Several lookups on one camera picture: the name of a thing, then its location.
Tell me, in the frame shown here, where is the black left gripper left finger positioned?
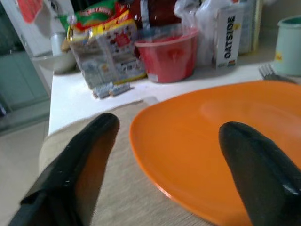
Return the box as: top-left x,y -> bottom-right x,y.
8,113 -> 120,226

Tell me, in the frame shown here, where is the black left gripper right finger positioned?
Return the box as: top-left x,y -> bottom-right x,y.
218,121 -> 301,226

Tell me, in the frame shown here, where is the beige woven placemat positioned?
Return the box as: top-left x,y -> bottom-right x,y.
39,96 -> 238,226

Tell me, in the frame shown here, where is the orange round plate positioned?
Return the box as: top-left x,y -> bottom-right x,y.
129,80 -> 301,226

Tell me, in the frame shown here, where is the silver metal fork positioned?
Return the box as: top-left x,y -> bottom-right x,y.
258,63 -> 299,84

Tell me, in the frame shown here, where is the white round bowl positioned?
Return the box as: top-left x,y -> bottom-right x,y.
50,51 -> 76,74

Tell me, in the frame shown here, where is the clear printed snack bag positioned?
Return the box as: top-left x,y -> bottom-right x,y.
67,10 -> 147,89

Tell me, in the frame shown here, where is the white ceramic jar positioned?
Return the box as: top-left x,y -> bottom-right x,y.
49,32 -> 68,56

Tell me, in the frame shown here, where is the pale green mug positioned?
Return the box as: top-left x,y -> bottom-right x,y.
273,16 -> 301,77

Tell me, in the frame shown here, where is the white Oatside carton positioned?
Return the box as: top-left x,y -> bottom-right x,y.
213,5 -> 244,69

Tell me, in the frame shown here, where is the light blue box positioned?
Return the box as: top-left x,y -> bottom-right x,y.
237,0 -> 263,56

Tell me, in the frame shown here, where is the red plastic tub with lid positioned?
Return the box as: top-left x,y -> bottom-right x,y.
134,27 -> 199,83

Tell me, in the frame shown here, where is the white cabinet with red sticker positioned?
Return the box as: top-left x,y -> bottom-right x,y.
1,0 -> 76,57

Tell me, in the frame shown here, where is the green and red snack bag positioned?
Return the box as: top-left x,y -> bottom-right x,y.
58,1 -> 125,30

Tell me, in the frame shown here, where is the clear plastic bag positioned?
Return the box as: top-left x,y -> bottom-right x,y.
173,0 -> 226,66

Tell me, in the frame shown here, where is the dark red packet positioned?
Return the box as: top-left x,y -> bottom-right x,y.
128,0 -> 183,30

